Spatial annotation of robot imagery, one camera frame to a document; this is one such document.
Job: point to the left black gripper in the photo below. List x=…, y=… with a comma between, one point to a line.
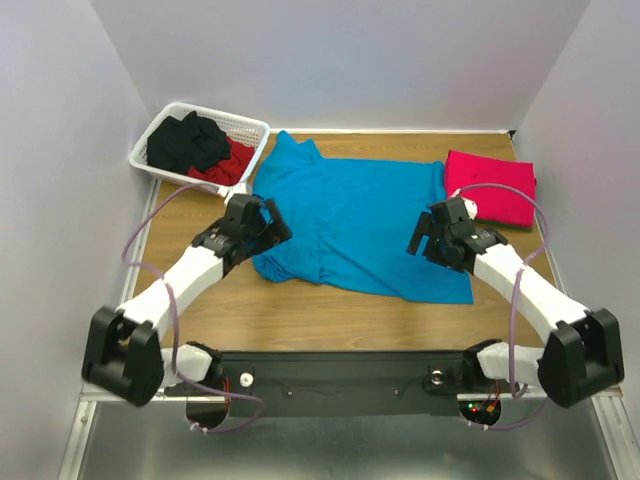
x=278, y=231

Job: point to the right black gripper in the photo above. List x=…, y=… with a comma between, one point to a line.
x=420, y=235

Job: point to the blue t shirt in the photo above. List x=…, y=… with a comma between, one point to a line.
x=352, y=221

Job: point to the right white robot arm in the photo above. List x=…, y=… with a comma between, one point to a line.
x=581, y=353

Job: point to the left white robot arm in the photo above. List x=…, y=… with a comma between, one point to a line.
x=123, y=355

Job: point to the dark red t shirt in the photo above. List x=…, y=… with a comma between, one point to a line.
x=227, y=172

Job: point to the folded pink t shirt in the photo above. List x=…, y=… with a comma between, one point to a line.
x=491, y=183

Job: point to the white plastic laundry basket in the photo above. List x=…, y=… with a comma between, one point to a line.
x=246, y=131

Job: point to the black t shirt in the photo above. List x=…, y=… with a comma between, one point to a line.
x=193, y=142

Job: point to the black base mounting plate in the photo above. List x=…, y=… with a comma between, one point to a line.
x=347, y=383

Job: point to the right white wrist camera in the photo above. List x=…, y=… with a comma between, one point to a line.
x=462, y=209

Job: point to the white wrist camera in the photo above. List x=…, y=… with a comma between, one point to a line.
x=240, y=188
x=462, y=209

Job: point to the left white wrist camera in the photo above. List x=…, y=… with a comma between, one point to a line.
x=240, y=188

